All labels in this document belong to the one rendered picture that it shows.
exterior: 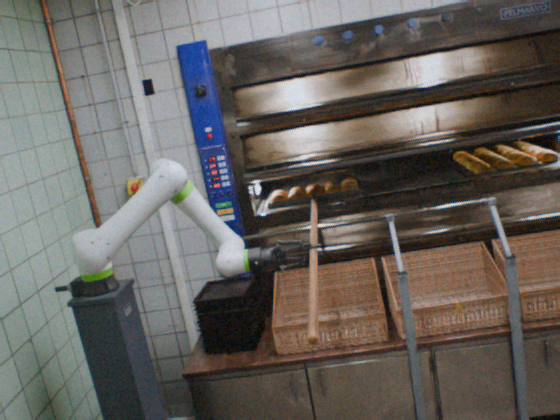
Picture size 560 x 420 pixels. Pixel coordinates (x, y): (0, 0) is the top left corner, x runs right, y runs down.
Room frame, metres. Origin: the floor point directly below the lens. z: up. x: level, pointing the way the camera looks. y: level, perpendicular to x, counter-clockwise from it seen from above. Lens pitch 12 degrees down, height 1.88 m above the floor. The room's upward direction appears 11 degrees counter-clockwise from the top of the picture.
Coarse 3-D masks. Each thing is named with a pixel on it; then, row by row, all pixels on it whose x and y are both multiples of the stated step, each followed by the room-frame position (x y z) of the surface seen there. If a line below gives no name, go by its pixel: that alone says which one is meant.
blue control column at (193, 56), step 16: (192, 48) 3.08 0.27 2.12; (192, 64) 3.08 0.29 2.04; (192, 80) 3.08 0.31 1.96; (208, 80) 3.07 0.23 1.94; (192, 96) 3.08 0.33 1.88; (208, 96) 3.07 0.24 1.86; (192, 112) 3.09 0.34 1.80; (208, 112) 3.08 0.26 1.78; (208, 144) 3.08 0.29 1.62; (208, 192) 3.09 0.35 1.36; (240, 208) 3.10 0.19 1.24; (240, 224) 3.07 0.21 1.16
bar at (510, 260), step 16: (432, 208) 2.62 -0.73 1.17; (448, 208) 2.61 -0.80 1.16; (320, 224) 2.69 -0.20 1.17; (336, 224) 2.67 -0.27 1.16; (352, 224) 2.66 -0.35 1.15; (496, 224) 2.51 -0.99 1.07; (400, 256) 2.49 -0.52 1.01; (512, 256) 2.37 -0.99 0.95; (400, 272) 2.43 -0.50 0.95; (512, 272) 2.36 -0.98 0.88; (400, 288) 2.42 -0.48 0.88; (512, 288) 2.36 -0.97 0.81; (512, 304) 2.36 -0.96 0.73; (512, 320) 2.36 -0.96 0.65; (512, 336) 2.38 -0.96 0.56; (416, 352) 2.41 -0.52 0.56; (416, 368) 2.41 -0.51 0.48; (416, 384) 2.42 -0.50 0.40; (416, 400) 2.42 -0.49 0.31; (528, 416) 2.36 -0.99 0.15
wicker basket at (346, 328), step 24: (336, 264) 3.01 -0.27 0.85; (360, 264) 2.99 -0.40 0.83; (288, 288) 3.02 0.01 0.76; (336, 288) 2.98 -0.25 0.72; (360, 288) 2.96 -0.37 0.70; (336, 312) 2.95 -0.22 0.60; (360, 312) 2.90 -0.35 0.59; (384, 312) 2.53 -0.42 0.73; (288, 336) 2.59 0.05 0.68; (336, 336) 2.56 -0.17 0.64; (360, 336) 2.55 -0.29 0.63; (384, 336) 2.54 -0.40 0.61
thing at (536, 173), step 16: (496, 176) 2.98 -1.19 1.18; (512, 176) 2.93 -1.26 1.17; (528, 176) 2.92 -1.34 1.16; (544, 176) 2.91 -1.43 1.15; (400, 192) 3.02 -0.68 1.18; (416, 192) 2.99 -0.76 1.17; (432, 192) 2.98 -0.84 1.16; (448, 192) 2.97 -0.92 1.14; (304, 208) 3.06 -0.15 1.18; (320, 208) 3.05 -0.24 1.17; (336, 208) 3.04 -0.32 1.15
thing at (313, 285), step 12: (312, 204) 2.99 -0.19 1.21; (312, 216) 2.73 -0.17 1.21; (312, 228) 2.51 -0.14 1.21; (312, 240) 2.32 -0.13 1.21; (312, 252) 2.15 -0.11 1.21; (312, 264) 2.01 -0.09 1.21; (312, 276) 1.88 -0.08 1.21; (312, 288) 1.77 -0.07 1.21; (312, 300) 1.67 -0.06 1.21; (312, 312) 1.58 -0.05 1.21; (312, 324) 1.50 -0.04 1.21; (312, 336) 1.43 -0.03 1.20
